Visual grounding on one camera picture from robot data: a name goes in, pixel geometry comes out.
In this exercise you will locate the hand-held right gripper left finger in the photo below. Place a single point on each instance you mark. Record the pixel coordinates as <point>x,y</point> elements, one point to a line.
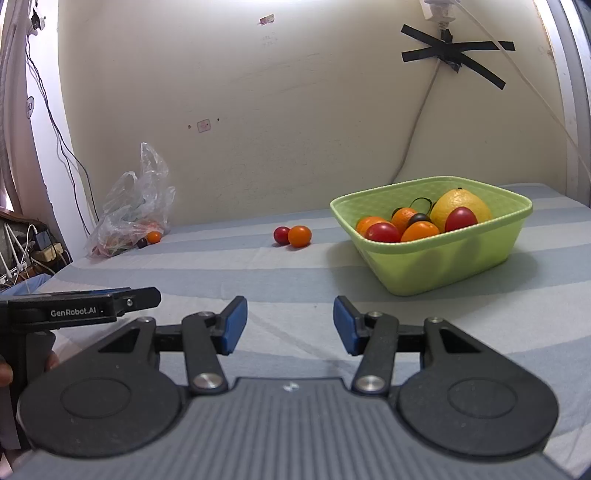
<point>233,323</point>

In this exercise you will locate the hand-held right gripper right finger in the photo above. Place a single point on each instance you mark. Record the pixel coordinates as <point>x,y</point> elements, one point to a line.
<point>344,323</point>

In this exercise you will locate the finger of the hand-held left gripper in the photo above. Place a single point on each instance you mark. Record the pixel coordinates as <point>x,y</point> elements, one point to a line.
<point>138,300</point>

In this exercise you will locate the red cherry tomato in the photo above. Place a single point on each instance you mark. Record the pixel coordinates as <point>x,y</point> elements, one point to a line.
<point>280,234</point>
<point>461,219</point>
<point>382,233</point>

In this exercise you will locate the orange mandarin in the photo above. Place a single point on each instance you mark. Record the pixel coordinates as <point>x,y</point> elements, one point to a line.
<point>367,224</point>
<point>402,218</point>

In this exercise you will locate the light green plastic basket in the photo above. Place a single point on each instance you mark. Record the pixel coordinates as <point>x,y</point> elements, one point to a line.
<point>438,267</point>

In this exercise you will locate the large orange tomato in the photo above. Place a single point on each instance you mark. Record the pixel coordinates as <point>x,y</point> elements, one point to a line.
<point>420,232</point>

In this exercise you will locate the dark purple cherry with stem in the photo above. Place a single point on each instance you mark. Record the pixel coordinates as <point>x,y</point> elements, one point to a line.
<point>419,219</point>

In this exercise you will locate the person's left hand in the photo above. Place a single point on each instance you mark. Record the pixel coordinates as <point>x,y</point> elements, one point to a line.
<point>5,374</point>

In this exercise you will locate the blue cloth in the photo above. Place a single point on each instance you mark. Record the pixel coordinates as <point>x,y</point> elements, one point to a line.
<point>27,284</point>

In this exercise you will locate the beige power strip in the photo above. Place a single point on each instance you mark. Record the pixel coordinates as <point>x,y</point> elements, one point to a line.
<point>48,254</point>

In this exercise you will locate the striped grey bed sheet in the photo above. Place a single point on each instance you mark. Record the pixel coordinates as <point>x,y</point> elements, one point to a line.
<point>277,277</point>

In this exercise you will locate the orange cherry tomato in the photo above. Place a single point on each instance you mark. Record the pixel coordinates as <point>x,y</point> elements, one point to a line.
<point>299,236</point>
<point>153,237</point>

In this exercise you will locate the black charger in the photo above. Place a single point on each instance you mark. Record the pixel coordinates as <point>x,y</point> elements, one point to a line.
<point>45,240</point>

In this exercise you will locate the clear plastic bag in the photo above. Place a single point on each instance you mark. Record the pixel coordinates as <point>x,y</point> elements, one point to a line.
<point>129,203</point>

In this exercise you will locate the yellow lemon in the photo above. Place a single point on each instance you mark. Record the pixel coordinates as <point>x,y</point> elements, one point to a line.
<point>461,199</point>

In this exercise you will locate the black tape cross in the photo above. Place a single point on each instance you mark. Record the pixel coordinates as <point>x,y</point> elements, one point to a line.
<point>480,46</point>

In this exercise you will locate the white plug adapter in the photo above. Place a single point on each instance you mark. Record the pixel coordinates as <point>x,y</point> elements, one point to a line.
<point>444,24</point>

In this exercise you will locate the white power strip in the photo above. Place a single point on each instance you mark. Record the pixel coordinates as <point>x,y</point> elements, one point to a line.
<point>438,8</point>

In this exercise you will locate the wall sticker scrap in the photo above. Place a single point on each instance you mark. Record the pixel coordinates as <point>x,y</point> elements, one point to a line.
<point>203,125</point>
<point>267,20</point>

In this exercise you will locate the grey metal door frame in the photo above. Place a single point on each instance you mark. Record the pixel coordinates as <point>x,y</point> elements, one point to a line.
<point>570,92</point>

